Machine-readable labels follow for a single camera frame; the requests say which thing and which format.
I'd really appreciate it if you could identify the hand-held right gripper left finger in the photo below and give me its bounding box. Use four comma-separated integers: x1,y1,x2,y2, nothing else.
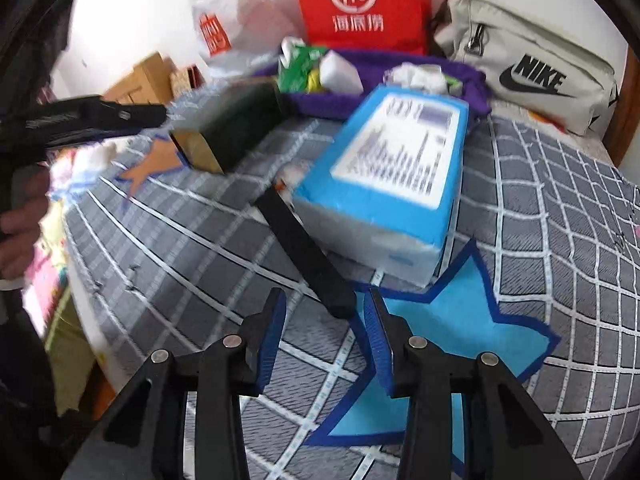
62,287,288,480

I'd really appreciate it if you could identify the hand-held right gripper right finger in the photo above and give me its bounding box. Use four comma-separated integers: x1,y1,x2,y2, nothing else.
363,287,583,480

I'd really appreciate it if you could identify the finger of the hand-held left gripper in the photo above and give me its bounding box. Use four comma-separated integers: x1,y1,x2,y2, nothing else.
15,93,168,152

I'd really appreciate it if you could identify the long black watch strap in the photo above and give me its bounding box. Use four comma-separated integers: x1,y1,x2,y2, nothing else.
255,187,357,319

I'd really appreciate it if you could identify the green plastic bag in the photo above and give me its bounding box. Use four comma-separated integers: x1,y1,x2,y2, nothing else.
277,45,326,93

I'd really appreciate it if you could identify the white cotton wad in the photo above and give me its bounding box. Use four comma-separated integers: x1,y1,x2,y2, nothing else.
384,62,447,96

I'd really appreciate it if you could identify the purple cloth basket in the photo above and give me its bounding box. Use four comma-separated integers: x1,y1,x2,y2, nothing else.
252,47,493,121

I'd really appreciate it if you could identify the person's left hand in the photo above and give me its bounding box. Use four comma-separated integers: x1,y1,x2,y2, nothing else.
0,169,52,281

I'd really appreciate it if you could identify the white fluffy cloth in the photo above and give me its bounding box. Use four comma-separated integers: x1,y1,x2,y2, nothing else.
50,140,118,196

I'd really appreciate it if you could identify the cardboard box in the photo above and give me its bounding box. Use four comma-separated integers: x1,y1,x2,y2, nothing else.
102,51,178,103

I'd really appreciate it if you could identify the orange felt star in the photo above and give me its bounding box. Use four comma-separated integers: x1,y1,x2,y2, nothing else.
112,137,183,198

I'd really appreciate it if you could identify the blue felt star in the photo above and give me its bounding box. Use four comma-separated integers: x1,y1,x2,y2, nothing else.
305,237,561,448

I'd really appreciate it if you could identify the woven pattern box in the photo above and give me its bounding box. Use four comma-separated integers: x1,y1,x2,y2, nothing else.
170,64,206,98

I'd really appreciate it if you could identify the blue tissue pack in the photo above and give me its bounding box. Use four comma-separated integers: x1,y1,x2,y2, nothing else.
291,85,471,288

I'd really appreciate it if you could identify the grey checked bed sheet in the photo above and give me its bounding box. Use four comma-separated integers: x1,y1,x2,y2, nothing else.
62,105,640,480

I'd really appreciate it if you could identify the black gold box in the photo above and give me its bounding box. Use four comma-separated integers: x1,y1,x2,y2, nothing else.
169,80,283,175

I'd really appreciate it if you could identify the white red plastic wrapper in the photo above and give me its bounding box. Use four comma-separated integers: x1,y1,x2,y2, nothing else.
272,160,313,201

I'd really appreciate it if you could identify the white plastic bag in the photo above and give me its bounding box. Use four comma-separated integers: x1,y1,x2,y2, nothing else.
185,0,301,78

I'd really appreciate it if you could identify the olive green cloth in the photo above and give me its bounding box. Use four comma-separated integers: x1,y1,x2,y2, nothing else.
47,300,101,416

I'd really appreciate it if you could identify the dark clothing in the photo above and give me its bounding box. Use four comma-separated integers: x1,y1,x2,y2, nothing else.
0,280,101,480

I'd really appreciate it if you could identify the red paper bag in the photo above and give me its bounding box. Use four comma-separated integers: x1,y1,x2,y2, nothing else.
287,0,433,56

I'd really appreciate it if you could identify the wooden headboard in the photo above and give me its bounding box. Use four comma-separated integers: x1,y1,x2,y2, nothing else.
602,45,640,166

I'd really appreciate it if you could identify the beige waist bag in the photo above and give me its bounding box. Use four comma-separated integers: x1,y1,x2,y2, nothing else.
432,0,621,136

